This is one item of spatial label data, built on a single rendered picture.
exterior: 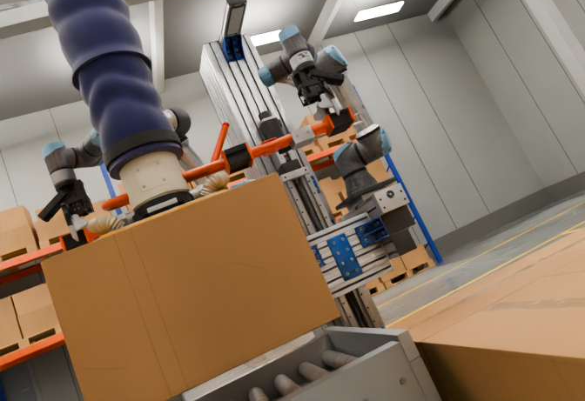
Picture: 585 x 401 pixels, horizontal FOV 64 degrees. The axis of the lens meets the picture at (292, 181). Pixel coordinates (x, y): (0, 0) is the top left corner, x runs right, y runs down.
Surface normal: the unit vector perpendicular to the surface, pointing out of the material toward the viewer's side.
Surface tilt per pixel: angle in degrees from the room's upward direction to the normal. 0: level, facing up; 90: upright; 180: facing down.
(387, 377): 90
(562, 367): 90
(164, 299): 90
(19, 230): 90
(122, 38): 102
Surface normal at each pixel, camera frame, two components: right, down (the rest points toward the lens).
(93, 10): 0.15, -0.57
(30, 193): 0.25, -0.32
